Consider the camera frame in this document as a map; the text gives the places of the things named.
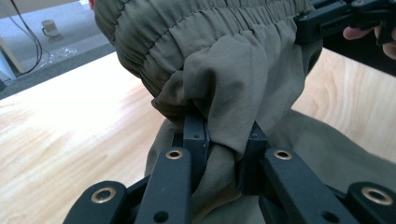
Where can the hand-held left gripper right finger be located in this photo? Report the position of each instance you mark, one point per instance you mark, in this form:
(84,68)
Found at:
(286,186)

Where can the beige mug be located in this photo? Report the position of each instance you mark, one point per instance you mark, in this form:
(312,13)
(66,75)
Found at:
(50,28)

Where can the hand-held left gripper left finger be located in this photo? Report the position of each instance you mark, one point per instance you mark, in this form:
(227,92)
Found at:
(174,186)

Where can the clear plastic wrapper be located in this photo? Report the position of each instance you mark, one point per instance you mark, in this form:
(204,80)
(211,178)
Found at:
(63,53)

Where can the white upright panel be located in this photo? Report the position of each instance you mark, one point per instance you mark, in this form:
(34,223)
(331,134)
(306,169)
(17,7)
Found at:
(9,62)

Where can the olive green shorts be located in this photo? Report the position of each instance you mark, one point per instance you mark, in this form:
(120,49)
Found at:
(233,71)

